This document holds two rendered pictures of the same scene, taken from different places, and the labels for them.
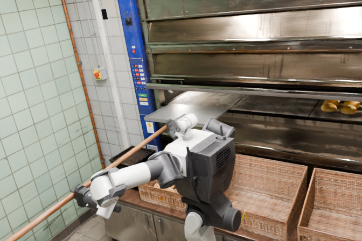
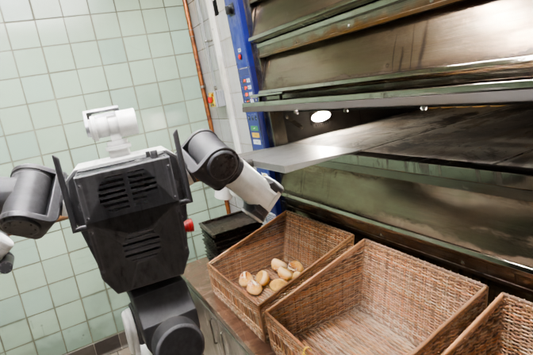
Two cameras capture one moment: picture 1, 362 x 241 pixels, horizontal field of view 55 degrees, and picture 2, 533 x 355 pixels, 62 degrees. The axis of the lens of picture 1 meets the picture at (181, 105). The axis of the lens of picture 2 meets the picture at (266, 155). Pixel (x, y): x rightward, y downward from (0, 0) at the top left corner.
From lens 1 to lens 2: 131 cm
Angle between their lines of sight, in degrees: 30
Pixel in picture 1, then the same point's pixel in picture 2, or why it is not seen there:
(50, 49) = (159, 63)
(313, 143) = (500, 231)
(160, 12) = not seen: outside the picture
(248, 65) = (370, 54)
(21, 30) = (118, 36)
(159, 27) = (264, 12)
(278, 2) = not seen: outside the picture
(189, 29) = (293, 4)
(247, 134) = (383, 200)
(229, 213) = (164, 326)
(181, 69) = (289, 78)
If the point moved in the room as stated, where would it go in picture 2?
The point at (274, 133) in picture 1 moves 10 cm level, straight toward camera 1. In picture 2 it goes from (426, 201) to (412, 212)
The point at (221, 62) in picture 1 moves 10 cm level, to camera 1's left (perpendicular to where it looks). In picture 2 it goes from (335, 55) to (312, 60)
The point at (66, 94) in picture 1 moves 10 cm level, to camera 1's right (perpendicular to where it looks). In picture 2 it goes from (180, 127) to (192, 126)
